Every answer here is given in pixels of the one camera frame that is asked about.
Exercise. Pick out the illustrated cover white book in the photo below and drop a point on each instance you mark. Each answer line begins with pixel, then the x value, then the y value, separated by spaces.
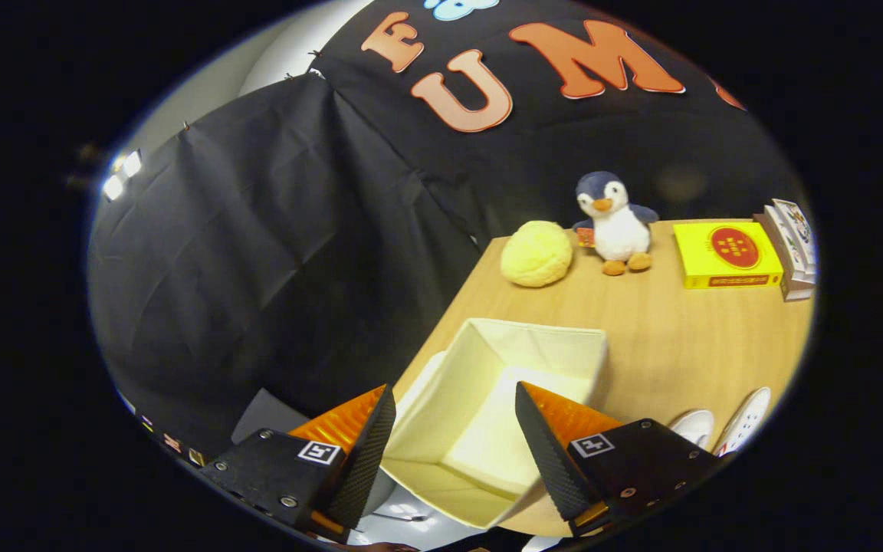
pixel 798 226

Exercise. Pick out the penguin plush toy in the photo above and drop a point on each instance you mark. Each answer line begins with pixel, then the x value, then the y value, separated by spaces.
pixel 618 230

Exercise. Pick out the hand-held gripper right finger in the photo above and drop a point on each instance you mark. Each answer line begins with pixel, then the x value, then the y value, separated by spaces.
pixel 549 452

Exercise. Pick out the cream fabric storage box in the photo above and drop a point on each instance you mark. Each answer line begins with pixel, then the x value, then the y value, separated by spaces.
pixel 480 445

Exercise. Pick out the yellow book with red circle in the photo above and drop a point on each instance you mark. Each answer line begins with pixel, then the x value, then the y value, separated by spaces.
pixel 725 253

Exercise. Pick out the white canvas shoe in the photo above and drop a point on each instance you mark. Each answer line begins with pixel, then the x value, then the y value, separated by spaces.
pixel 744 420
pixel 693 425

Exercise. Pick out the ceiling light panel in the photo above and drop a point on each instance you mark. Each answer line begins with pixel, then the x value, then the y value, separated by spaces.
pixel 121 175

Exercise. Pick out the yellow round plush toy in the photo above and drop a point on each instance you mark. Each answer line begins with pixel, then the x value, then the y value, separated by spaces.
pixel 536 254

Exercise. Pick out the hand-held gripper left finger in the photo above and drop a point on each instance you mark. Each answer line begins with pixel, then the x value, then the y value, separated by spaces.
pixel 369 452

